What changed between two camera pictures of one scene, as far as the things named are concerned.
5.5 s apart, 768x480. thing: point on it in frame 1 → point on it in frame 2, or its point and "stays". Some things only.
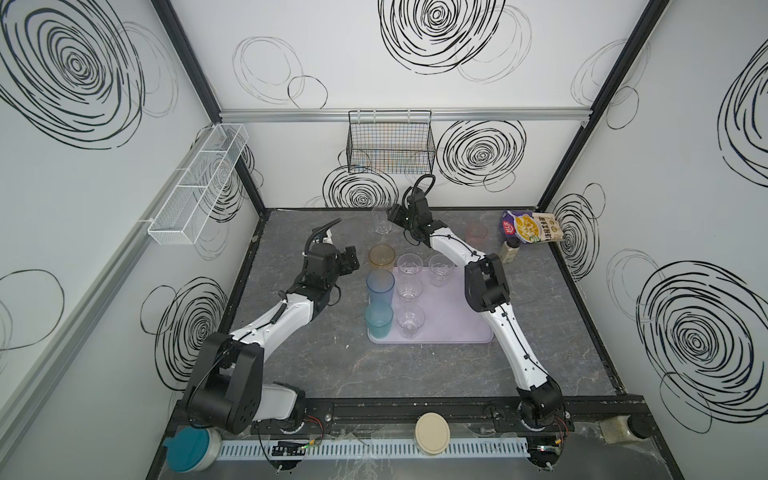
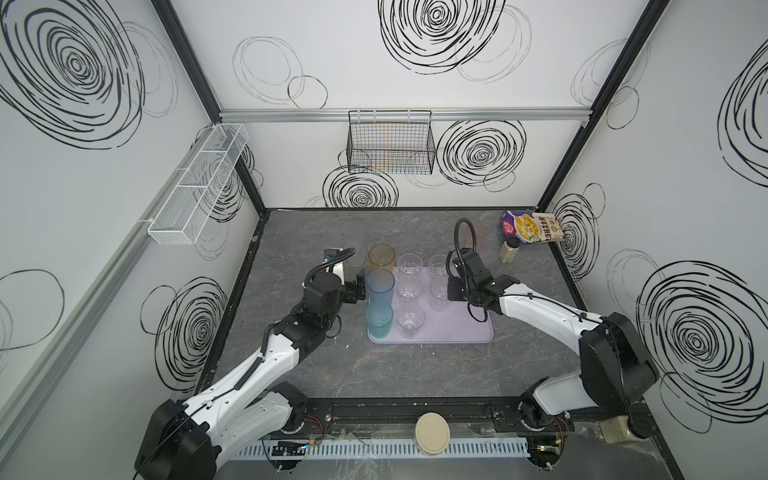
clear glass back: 380,219 → 438,297
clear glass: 410,320 stays
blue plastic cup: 380,283 stays
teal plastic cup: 379,318 stays
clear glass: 410,263 stays
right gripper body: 399,216 → 455,288
